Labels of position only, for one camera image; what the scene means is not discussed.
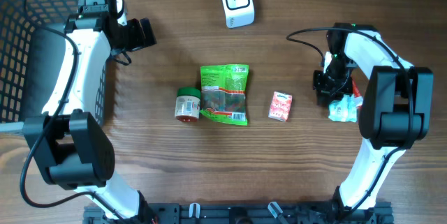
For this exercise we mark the red stick packet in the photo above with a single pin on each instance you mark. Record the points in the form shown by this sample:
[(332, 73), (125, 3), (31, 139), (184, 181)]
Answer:
[(357, 97)]

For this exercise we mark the green lid spice jar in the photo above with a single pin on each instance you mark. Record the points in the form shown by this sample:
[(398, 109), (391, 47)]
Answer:
[(187, 104)]

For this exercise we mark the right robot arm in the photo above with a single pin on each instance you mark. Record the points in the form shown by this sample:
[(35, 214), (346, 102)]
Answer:
[(395, 111)]

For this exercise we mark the green gummy candy bag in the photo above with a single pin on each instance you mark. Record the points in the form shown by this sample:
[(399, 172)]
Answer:
[(223, 93)]

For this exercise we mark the mint green wipes pack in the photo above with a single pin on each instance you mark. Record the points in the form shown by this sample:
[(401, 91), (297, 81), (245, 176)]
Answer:
[(343, 110)]

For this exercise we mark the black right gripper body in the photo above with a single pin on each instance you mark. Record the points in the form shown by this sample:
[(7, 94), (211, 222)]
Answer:
[(323, 86)]

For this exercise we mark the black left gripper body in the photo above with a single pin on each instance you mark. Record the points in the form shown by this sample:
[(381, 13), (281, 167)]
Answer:
[(138, 33)]

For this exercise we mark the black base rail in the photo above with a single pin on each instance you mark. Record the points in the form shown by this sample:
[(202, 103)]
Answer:
[(303, 212)]

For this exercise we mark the grey plastic basket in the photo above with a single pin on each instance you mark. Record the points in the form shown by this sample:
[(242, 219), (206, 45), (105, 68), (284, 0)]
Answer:
[(30, 58)]

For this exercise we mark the white barcode scanner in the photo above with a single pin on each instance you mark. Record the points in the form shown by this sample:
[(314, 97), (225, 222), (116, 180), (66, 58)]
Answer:
[(238, 13)]

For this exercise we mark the red Kleenex tissue pack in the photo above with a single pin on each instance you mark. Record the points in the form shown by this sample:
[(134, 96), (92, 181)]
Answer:
[(280, 106)]

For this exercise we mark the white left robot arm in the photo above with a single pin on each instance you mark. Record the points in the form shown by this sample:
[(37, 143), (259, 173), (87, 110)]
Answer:
[(66, 141)]

